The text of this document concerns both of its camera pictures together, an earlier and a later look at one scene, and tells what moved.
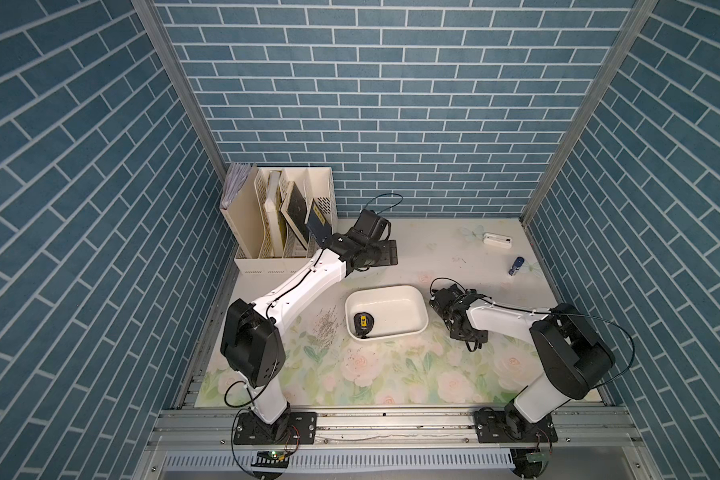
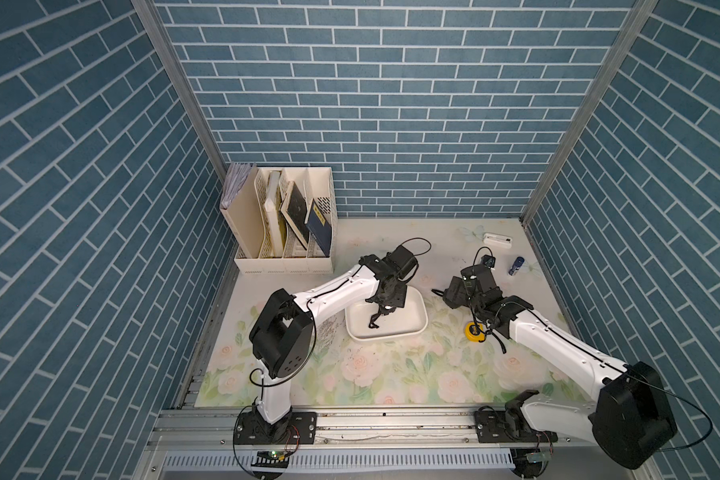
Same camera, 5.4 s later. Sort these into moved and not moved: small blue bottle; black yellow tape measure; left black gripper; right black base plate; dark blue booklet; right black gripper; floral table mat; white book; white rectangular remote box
Moved: right black gripper; black yellow tape measure; left black gripper
Not moved: small blue bottle; floral table mat; dark blue booklet; right black base plate; white rectangular remote box; white book
